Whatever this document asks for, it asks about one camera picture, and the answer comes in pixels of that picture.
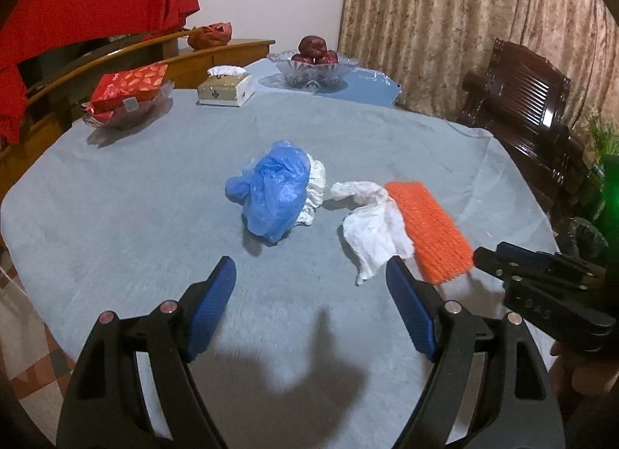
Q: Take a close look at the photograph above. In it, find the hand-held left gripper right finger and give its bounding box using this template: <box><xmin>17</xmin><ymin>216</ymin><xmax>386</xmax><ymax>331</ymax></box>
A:
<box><xmin>385</xmin><ymin>256</ymin><xmax>564</xmax><ymax>449</ymax></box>

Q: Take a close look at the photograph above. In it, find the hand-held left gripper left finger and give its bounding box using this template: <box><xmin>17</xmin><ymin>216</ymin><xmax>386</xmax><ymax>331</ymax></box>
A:
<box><xmin>55</xmin><ymin>256</ymin><xmax>238</xmax><ymax>449</ymax></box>

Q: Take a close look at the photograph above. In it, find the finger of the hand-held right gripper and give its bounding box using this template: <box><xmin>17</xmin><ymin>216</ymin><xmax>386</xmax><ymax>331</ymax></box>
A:
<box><xmin>496</xmin><ymin>242</ymin><xmax>605</xmax><ymax>288</ymax></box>
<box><xmin>474</xmin><ymin>247</ymin><xmax>523</xmax><ymax>285</ymax></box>

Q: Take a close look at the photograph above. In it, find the black lined trash bin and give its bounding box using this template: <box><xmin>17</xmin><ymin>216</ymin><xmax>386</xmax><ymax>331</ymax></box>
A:
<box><xmin>556</xmin><ymin>217</ymin><xmax>610</xmax><ymax>256</ymax></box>

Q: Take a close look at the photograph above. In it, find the orange foam net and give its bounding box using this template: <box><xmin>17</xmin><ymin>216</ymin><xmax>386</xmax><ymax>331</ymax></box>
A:
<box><xmin>385</xmin><ymin>181</ymin><xmax>474</xmax><ymax>284</ymax></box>

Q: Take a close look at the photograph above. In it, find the large white tissue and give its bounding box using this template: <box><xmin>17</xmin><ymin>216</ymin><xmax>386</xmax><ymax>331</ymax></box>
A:
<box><xmin>330</xmin><ymin>181</ymin><xmax>417</xmax><ymax>286</ymax></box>

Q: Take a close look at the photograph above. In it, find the blue plastic bag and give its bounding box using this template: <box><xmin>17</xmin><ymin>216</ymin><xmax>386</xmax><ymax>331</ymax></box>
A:
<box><xmin>225</xmin><ymin>140</ymin><xmax>315</xmax><ymax>244</ymax></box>

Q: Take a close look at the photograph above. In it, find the small white tissue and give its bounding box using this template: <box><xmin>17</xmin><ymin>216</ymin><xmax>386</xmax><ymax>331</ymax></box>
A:
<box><xmin>297</xmin><ymin>156</ymin><xmax>328</xmax><ymax>226</ymax></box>

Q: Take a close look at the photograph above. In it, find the person's right hand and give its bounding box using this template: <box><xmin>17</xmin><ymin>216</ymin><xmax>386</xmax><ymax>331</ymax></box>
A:
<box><xmin>549</xmin><ymin>345</ymin><xmax>605</xmax><ymax>406</ymax></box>

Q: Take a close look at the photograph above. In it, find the green flowering plant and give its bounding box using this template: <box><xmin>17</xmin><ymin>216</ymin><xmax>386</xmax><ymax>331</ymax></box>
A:
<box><xmin>585</xmin><ymin>113</ymin><xmax>619</xmax><ymax>157</ymax></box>

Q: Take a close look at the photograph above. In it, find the dark wooden slatted armchair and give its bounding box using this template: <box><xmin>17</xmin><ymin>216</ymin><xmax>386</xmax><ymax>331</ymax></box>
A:
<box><xmin>457</xmin><ymin>38</ymin><xmax>588</xmax><ymax>198</ymax></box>

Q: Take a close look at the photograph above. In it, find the glass dish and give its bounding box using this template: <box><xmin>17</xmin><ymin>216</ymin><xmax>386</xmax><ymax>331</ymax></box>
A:
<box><xmin>81</xmin><ymin>80</ymin><xmax>175</xmax><ymax>131</ymax></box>

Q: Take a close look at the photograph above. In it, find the beige tissue box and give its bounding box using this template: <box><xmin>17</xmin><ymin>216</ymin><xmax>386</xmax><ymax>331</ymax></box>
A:
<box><xmin>197</xmin><ymin>65</ymin><xmax>255</xmax><ymax>108</ymax></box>

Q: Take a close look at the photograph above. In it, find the red patterned packet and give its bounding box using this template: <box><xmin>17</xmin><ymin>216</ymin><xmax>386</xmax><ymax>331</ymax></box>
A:
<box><xmin>91</xmin><ymin>63</ymin><xmax>168</xmax><ymax>114</ymax></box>

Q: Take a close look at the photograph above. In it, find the light wooden cabinet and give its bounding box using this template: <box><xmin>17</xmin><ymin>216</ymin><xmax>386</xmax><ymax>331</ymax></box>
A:
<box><xmin>0</xmin><ymin>28</ymin><xmax>276</xmax><ymax>198</ymax></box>

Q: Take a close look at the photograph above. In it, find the glass fruit bowl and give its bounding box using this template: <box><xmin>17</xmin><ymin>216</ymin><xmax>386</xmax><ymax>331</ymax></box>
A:
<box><xmin>267</xmin><ymin>51</ymin><xmax>359</xmax><ymax>90</ymax></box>

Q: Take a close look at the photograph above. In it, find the beige floral curtain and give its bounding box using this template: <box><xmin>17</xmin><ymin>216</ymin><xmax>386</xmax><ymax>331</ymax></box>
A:
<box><xmin>337</xmin><ymin>0</ymin><xmax>619</xmax><ymax>131</ymax></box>

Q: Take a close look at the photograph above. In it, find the red ornament on cabinet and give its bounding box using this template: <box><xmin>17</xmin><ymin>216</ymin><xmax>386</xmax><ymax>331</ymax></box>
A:
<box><xmin>188</xmin><ymin>21</ymin><xmax>234</xmax><ymax>50</ymax></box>

